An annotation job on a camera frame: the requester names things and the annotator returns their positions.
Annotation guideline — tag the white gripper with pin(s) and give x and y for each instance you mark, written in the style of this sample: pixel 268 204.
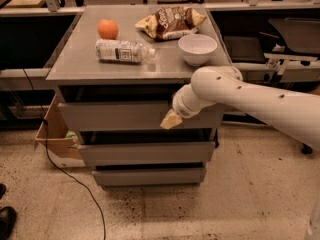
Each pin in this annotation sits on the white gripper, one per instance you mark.
pixel 179 104

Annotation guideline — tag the grey top drawer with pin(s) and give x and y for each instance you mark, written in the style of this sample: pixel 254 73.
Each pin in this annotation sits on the grey top drawer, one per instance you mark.
pixel 117 116

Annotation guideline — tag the grey drawer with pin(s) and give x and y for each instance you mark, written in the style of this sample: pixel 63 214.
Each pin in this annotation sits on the grey drawer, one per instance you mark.
pixel 117 116
pixel 146 153
pixel 138 177

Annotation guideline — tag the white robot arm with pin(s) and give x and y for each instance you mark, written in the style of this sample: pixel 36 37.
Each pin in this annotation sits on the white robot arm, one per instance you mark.
pixel 262 193

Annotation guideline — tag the grey middle drawer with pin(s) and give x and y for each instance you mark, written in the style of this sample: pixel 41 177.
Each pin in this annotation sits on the grey middle drawer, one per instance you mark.
pixel 146 153

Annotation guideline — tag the grey drawer cabinet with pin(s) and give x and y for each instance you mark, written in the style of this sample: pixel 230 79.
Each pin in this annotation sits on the grey drawer cabinet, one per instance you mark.
pixel 79 76

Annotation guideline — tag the grey bottom drawer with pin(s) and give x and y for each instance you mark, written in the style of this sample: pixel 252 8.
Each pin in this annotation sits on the grey bottom drawer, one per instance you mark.
pixel 138 177

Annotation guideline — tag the white ceramic bowl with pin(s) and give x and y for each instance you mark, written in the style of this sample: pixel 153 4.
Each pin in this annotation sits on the white ceramic bowl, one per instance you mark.
pixel 196 49

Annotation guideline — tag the clear plastic water bottle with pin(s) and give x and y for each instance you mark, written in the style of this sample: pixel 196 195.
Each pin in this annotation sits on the clear plastic water bottle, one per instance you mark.
pixel 122 51

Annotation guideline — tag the brown chip bag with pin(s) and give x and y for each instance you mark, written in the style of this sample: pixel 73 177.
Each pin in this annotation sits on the brown chip bag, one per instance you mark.
pixel 169 23

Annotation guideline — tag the orange fruit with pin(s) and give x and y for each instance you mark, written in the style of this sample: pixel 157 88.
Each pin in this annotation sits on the orange fruit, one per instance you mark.
pixel 107 29

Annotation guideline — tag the cardboard box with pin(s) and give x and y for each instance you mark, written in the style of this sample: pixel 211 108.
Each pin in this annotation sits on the cardboard box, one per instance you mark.
pixel 61 142

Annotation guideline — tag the black shoe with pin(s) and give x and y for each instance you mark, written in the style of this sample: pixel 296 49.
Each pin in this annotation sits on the black shoe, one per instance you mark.
pixel 7 221
pixel 2 190

